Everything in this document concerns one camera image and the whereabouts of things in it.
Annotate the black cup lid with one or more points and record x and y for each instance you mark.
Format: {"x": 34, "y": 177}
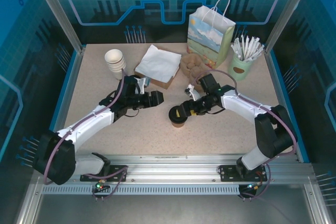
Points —
{"x": 173, "y": 116}

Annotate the paper coffee cup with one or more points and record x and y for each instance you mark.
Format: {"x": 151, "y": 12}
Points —
{"x": 178, "y": 125}

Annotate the brown pulp cup carrier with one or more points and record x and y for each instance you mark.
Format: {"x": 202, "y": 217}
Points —
{"x": 190, "y": 65}

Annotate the landscape print paper bag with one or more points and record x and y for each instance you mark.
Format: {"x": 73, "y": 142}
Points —
{"x": 204, "y": 35}

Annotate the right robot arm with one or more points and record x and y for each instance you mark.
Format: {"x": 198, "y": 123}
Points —
{"x": 244, "y": 103}

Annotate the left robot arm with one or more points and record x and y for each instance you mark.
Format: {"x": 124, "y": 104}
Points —
{"x": 86, "y": 121}

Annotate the stack of white napkins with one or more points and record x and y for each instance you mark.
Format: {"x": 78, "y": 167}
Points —
{"x": 158, "y": 61}

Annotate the stack of white paper cups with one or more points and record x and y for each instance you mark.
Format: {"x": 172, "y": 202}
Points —
{"x": 115, "y": 61}

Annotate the pale green straw jar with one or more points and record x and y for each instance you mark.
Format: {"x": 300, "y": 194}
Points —
{"x": 240, "y": 70}

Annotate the white wrapped straw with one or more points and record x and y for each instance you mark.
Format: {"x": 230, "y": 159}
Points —
{"x": 256, "y": 49}
{"x": 239, "y": 48}
{"x": 247, "y": 48}
{"x": 252, "y": 47}
{"x": 258, "y": 53}
{"x": 235, "y": 52}

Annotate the small LED connector board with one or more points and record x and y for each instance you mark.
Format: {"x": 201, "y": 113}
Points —
{"x": 99, "y": 185}
{"x": 253, "y": 186}

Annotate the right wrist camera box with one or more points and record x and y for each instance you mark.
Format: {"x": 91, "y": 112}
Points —
{"x": 191, "y": 91}

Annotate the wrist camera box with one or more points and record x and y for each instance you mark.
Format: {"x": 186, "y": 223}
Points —
{"x": 143, "y": 83}
{"x": 191, "y": 91}

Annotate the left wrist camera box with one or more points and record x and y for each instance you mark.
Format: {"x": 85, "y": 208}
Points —
{"x": 143, "y": 83}

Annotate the aluminium front rail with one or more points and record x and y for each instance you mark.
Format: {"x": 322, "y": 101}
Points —
{"x": 170, "y": 166}

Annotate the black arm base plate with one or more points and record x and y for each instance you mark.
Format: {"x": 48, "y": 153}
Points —
{"x": 228, "y": 174}
{"x": 118, "y": 172}

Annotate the aluminium frame post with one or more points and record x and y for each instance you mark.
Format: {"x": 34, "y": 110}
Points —
{"x": 288, "y": 11}
{"x": 59, "y": 11}

